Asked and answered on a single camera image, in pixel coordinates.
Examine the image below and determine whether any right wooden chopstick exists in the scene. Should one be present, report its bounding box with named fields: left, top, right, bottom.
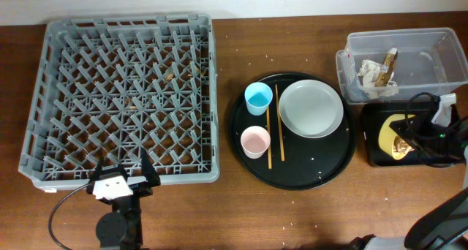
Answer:
left=275, top=84, right=285, bottom=162

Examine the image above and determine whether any rectangular black tray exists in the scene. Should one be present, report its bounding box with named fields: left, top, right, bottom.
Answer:
left=361, top=101, right=463, bottom=168

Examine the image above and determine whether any yellow bowl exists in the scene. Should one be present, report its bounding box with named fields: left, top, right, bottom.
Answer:
left=378, top=114, right=405, bottom=160

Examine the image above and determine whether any brown food scrap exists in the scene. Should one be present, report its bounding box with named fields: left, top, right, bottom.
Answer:
left=374, top=48, right=398, bottom=87

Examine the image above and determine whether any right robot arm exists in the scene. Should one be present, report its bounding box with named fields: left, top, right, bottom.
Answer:
left=348, top=113, right=467, bottom=249

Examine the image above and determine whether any wooden chopstick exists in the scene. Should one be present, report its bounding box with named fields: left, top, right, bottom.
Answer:
left=266, top=107, right=272, bottom=170
left=275, top=84, right=285, bottom=162

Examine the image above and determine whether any pink plastic cup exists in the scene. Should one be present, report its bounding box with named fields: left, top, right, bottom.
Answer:
left=241, top=126, right=268, bottom=159

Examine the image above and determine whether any grey dishwasher rack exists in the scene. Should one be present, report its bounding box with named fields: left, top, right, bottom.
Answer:
left=18, top=14, right=219, bottom=192

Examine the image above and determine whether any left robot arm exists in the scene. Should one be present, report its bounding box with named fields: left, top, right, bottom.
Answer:
left=86, top=148, right=161, bottom=250

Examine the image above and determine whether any clear plastic bin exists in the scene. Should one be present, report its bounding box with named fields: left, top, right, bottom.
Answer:
left=336, top=28, right=467, bottom=105

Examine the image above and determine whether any round black tray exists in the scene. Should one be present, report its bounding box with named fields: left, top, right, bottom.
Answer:
left=228, top=72, right=358, bottom=190

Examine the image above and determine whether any grey round plate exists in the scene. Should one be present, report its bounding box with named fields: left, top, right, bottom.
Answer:
left=279, top=80, right=344, bottom=139

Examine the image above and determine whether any left black cable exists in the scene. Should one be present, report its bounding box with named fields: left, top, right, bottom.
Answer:
left=48, top=183, right=99, bottom=250

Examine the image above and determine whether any blue plastic cup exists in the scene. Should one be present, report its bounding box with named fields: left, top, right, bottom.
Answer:
left=244, top=82, right=273, bottom=115

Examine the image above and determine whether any left wooden chopstick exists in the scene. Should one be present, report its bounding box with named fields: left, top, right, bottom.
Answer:
left=266, top=107, right=272, bottom=170

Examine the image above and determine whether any crumpled white paper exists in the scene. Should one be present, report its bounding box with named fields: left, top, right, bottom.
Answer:
left=358, top=59, right=399, bottom=99

